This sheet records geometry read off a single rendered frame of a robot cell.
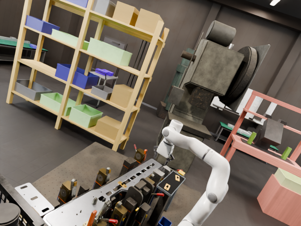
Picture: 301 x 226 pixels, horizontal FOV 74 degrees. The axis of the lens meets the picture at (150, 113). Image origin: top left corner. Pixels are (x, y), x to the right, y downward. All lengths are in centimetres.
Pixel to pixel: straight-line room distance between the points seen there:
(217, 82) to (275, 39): 523
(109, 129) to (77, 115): 74
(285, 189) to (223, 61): 281
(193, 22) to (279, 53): 342
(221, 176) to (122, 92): 282
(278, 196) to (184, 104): 268
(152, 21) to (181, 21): 521
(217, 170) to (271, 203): 388
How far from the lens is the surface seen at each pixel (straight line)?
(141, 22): 373
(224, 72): 415
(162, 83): 870
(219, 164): 126
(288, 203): 517
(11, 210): 66
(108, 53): 388
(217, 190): 125
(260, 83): 891
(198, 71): 404
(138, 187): 156
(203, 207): 139
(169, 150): 138
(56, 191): 208
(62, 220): 147
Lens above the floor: 209
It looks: 15 degrees down
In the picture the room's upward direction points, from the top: 22 degrees clockwise
